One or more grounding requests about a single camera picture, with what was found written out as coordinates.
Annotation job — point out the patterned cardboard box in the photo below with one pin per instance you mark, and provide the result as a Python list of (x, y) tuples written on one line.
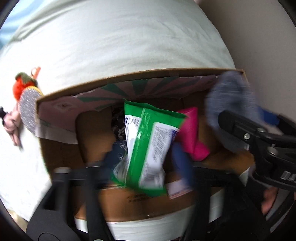
[(79, 125)]

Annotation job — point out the green wet wipes pack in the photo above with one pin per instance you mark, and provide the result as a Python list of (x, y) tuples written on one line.
[(149, 133)]

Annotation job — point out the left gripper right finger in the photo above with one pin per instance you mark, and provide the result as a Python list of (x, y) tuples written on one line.
[(241, 217)]

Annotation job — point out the person's right hand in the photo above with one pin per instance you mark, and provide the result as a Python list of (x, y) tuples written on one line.
[(269, 196)]

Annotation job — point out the orange pompom plush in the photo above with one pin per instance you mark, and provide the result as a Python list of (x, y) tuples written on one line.
[(23, 80)]

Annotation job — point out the silver glitter yellow sponge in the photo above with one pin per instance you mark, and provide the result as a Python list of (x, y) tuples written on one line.
[(28, 108)]

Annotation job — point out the pink fabric garment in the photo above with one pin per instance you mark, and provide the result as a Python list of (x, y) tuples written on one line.
[(11, 122)]

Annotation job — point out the magenta leather pouch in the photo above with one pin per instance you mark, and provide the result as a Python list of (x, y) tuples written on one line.
[(188, 135)]

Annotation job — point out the grey fuzzy sock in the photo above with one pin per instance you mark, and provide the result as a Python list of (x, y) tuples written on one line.
[(231, 92)]

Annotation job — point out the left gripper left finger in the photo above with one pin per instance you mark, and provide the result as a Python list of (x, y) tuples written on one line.
[(70, 210)]

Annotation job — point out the black printed satin cloth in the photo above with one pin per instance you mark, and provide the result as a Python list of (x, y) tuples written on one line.
[(119, 147)]

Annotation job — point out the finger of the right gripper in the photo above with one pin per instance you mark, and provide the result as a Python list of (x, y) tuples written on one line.
[(269, 117), (256, 135)]

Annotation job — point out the light blue hanging cloth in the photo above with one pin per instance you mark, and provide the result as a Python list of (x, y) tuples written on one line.
[(18, 15)]

